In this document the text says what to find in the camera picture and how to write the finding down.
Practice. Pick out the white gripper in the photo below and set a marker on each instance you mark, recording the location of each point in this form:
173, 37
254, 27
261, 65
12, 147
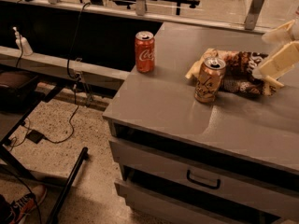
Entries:
280, 61

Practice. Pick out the brown chip bag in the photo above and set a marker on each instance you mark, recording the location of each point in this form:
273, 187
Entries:
238, 78

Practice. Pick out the orange sparkling water can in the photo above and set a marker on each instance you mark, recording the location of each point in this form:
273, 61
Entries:
209, 80

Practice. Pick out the red cola can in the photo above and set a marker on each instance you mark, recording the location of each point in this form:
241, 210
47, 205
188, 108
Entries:
144, 51

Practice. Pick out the grey upper drawer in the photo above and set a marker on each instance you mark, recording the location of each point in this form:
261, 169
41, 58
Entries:
238, 197

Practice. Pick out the grey drawer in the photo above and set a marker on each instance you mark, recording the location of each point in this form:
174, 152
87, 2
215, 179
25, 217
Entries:
238, 197
161, 206

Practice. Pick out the grey lower drawer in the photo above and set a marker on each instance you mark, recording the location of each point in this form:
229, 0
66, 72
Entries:
161, 206

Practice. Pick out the white spray bottle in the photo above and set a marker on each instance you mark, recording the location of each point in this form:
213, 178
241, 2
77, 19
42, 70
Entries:
22, 43

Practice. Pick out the black power adapter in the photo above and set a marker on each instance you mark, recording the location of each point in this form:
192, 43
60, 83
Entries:
35, 136

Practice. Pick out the orange sneaker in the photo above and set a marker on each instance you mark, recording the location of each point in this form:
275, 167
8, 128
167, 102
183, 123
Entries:
26, 204

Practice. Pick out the metal railing post right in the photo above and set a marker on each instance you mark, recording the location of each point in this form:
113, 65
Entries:
253, 14

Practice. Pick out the black drawer handle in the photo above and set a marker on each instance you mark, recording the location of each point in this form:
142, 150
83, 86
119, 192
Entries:
203, 182

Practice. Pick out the black desk frame leg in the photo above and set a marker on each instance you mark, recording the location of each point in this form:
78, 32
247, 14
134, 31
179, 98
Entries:
53, 217

